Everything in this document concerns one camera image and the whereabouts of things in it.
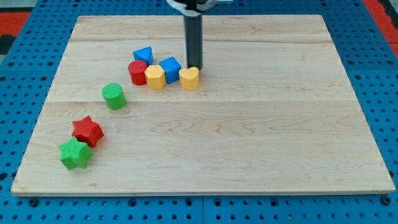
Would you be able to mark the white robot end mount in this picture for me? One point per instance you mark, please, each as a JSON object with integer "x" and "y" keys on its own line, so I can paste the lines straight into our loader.
{"x": 195, "y": 7}

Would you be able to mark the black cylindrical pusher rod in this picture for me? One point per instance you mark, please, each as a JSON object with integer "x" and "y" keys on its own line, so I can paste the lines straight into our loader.
{"x": 193, "y": 41}

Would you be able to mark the yellow heart block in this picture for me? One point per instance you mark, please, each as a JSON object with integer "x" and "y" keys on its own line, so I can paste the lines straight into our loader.
{"x": 189, "y": 78}

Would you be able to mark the blue cube block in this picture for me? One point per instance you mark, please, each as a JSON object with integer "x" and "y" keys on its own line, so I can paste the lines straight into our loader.
{"x": 171, "y": 67}

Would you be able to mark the blue triangle block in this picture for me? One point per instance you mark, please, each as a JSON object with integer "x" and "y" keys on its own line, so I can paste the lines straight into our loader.
{"x": 144, "y": 54}

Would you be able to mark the yellow hexagon block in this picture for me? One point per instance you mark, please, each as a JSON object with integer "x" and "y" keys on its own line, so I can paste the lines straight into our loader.
{"x": 155, "y": 77}

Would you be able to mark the red cylinder block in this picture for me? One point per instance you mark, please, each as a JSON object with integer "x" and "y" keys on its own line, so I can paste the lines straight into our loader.
{"x": 136, "y": 70}

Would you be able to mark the green cylinder block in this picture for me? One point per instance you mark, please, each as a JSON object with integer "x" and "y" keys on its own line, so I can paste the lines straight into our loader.
{"x": 114, "y": 96}

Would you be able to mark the wooden board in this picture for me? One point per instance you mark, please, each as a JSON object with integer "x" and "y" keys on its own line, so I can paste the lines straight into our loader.
{"x": 274, "y": 114}

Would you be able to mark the red star block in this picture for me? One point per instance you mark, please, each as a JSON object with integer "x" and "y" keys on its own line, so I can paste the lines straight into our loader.
{"x": 88, "y": 131}

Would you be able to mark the green star block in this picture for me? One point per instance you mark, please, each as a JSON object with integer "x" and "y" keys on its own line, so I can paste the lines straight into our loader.
{"x": 75, "y": 154}

